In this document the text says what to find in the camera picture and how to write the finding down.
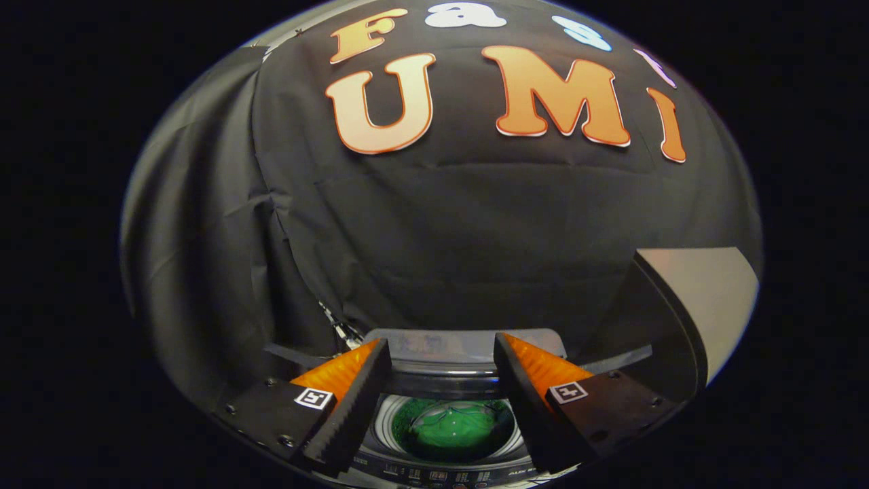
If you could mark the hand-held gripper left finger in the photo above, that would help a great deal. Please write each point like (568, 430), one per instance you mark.
(353, 407)

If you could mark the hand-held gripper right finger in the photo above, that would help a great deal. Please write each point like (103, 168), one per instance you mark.
(526, 407)

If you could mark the green polo shirt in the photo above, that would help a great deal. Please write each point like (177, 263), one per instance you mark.
(451, 435)

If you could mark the grey washing machine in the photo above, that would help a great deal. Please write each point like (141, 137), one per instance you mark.
(441, 472)

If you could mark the grey cabinet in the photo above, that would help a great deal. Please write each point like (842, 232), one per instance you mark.
(713, 292)

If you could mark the black backdrop cloth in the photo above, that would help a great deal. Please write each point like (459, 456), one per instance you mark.
(441, 224)

